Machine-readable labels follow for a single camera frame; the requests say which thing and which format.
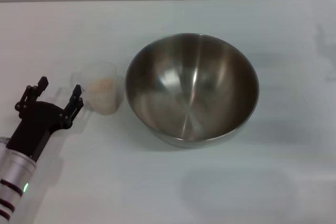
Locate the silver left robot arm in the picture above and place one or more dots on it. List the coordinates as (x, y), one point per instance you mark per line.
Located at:
(14, 176)

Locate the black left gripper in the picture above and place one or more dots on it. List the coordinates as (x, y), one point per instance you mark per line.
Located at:
(34, 127)

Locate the stainless steel mixing bowl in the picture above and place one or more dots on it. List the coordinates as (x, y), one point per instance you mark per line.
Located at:
(191, 90)

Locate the clear plastic measuring cup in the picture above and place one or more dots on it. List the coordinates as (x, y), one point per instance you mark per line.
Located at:
(105, 103)

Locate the rice grains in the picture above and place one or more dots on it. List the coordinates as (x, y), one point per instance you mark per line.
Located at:
(102, 85)

